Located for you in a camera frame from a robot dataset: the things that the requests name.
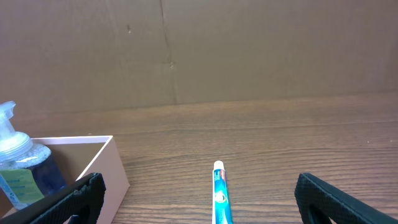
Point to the white cardboard box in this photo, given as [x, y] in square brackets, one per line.
[79, 156]

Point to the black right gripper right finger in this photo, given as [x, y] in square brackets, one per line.
[321, 203]

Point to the clear soap pump bottle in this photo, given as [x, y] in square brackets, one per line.
[28, 171]

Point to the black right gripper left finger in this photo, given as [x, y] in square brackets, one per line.
[80, 202]

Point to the blue toothpaste tube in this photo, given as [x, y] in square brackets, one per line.
[221, 209]

